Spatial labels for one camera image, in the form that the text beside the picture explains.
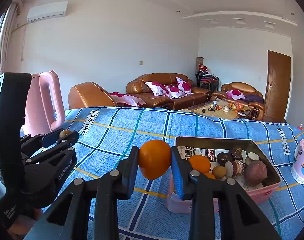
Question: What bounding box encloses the brown longan fruit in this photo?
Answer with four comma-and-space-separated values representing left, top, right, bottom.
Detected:
211, 166, 227, 179
59, 129, 72, 139

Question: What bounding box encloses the dark brown passion fruit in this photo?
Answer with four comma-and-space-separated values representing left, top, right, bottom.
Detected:
216, 152, 234, 167

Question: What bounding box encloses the large textured orange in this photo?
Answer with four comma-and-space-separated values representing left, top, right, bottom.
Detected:
188, 155, 211, 174

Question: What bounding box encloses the smooth orange fruit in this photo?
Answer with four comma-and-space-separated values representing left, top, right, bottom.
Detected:
138, 140, 171, 180

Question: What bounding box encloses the small orange fruit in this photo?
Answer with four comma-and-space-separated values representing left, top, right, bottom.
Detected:
204, 173, 216, 179

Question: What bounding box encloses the person's left hand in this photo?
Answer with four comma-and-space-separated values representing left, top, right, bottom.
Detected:
8, 209, 43, 239

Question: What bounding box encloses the pink electric kettle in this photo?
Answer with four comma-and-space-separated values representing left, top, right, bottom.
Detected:
22, 70, 65, 136

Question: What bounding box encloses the floral pillow on footstool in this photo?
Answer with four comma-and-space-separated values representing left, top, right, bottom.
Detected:
110, 92, 146, 107

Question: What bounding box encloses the pink biscuit tin box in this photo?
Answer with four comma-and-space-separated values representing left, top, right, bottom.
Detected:
175, 137, 281, 204

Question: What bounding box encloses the pink white cartoon cup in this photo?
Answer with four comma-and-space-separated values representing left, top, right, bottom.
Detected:
291, 139, 304, 185

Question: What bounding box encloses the white magenta floral pillow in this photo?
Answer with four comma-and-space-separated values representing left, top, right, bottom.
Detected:
145, 81, 168, 97

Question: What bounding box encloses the wooden coffee table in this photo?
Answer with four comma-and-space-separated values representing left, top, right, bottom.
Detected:
181, 99, 250, 120

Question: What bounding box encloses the fruit plate on coffee table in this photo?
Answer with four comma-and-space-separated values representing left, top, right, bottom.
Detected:
228, 102, 249, 113

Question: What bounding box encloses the brown leather sofa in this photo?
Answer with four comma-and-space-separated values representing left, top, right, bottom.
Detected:
126, 73, 211, 110

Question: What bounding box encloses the armchair floral pillow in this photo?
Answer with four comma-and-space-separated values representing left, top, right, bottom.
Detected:
226, 89, 245, 100

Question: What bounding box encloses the brown leather armchair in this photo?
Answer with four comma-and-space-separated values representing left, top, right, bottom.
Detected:
211, 82, 265, 121

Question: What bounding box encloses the brown wooden door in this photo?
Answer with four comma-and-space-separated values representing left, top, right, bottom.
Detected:
264, 50, 292, 122

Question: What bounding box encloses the white wall air conditioner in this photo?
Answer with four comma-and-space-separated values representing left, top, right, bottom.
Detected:
27, 1, 68, 22

